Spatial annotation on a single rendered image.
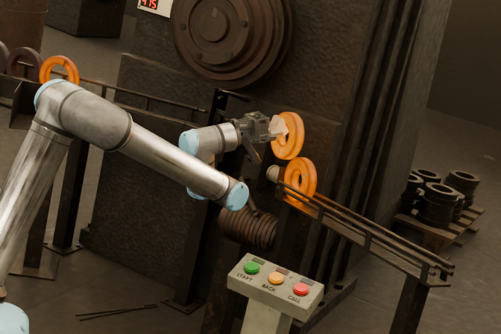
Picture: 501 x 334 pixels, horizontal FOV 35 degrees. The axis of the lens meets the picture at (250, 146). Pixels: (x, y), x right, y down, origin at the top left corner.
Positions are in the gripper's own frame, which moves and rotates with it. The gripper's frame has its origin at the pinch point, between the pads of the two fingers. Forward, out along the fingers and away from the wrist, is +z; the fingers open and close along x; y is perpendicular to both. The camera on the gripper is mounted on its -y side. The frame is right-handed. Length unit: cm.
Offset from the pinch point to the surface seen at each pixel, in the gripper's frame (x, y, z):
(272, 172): 13.8, -20.9, 1.3
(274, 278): -50, -19, -33
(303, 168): -2.7, -13.7, 4.3
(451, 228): 87, -119, 152
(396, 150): 63, -50, 94
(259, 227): 7.0, -36.8, -7.7
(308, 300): -59, -22, -28
